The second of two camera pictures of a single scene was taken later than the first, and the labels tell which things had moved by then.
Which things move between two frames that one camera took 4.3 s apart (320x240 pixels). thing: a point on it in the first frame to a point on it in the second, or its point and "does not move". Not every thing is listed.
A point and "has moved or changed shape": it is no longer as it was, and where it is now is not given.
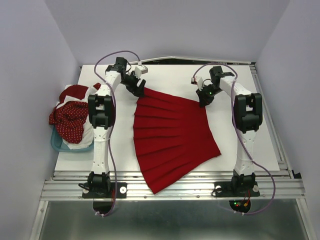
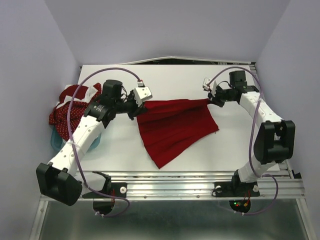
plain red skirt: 173,138 has moved or changed shape
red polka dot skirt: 69,118 does not move
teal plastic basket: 57,143 does not move
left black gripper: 138,91 to 137,109
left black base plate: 121,191 does not move
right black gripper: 203,100 to 215,99
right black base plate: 236,189 does not move
